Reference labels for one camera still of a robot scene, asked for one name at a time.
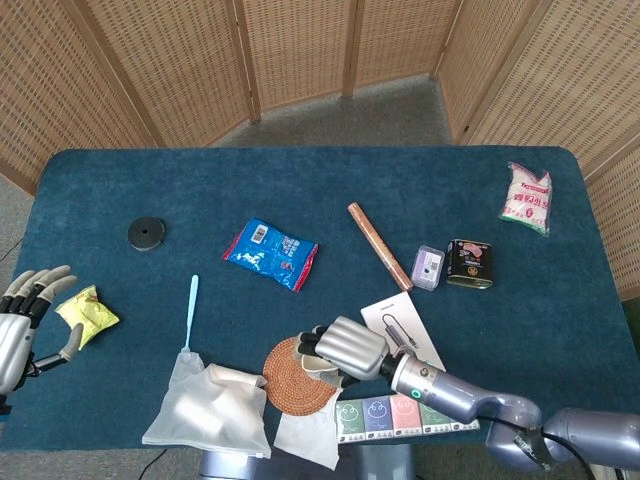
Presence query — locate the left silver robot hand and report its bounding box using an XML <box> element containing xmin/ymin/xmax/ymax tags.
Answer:
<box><xmin>0</xmin><ymin>264</ymin><xmax>85</xmax><ymax>401</ymax></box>

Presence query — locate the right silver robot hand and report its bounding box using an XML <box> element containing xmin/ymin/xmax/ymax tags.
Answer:
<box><xmin>295</xmin><ymin>315</ymin><xmax>401</xmax><ymax>390</ymax></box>

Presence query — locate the white paper cup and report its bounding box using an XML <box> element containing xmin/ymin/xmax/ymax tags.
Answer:
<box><xmin>299</xmin><ymin>352</ymin><xmax>342</xmax><ymax>389</ymax></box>

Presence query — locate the round woven rattan coaster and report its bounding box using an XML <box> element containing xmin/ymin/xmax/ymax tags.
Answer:
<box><xmin>262</xmin><ymin>336</ymin><xmax>342</xmax><ymax>414</ymax></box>

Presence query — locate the white USB hub box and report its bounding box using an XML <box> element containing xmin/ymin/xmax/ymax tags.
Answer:
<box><xmin>360</xmin><ymin>292</ymin><xmax>447</xmax><ymax>374</ymax></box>

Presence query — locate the yellow snack packet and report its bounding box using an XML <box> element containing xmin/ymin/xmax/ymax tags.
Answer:
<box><xmin>54</xmin><ymin>284</ymin><xmax>121</xmax><ymax>351</ymax></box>

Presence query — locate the multicolour pocket tissue pack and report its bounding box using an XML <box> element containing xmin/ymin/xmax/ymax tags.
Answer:
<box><xmin>335</xmin><ymin>394</ymin><xmax>481</xmax><ymax>445</ymax></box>

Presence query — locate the white paper tissue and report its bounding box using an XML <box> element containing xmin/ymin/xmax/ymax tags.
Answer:
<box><xmin>273</xmin><ymin>399</ymin><xmax>344</xmax><ymax>471</ymax></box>

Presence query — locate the clear box with purple insert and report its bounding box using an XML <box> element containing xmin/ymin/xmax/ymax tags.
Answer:
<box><xmin>410</xmin><ymin>244</ymin><xmax>446</xmax><ymax>291</ymax></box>

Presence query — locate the blue snack bag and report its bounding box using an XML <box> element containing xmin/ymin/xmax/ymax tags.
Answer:
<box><xmin>221</xmin><ymin>217</ymin><xmax>320</xmax><ymax>294</ymax></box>

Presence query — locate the grey-blue robot torso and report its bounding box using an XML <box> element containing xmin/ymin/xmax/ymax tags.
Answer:
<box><xmin>198</xmin><ymin>442</ymin><xmax>416</xmax><ymax>480</ymax></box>

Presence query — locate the dark green meat can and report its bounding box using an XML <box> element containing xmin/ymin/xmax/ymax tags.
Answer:
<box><xmin>445</xmin><ymin>238</ymin><xmax>495</xmax><ymax>291</ymax></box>

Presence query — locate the translucent white zip bag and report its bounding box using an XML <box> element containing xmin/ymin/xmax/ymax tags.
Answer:
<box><xmin>141</xmin><ymin>349</ymin><xmax>273</xmax><ymax>460</ymax></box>

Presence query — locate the light blue plastic brush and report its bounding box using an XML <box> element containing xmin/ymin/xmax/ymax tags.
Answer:
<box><xmin>180</xmin><ymin>274</ymin><xmax>200</xmax><ymax>354</ymax></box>

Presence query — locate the black tape roll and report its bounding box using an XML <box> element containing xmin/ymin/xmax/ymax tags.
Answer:
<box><xmin>126</xmin><ymin>216</ymin><xmax>167</xmax><ymax>252</ymax></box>

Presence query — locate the blue velvet tablecloth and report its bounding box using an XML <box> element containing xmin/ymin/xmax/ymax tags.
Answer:
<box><xmin>0</xmin><ymin>145</ymin><xmax>640</xmax><ymax>451</ymax></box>

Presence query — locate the white and pink candy bag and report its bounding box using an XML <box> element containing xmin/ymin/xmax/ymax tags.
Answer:
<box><xmin>498</xmin><ymin>160</ymin><xmax>553</xmax><ymax>237</ymax></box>

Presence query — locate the woven bamboo folding screen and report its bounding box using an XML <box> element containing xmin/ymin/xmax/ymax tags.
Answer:
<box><xmin>0</xmin><ymin>0</ymin><xmax>640</xmax><ymax>301</ymax></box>

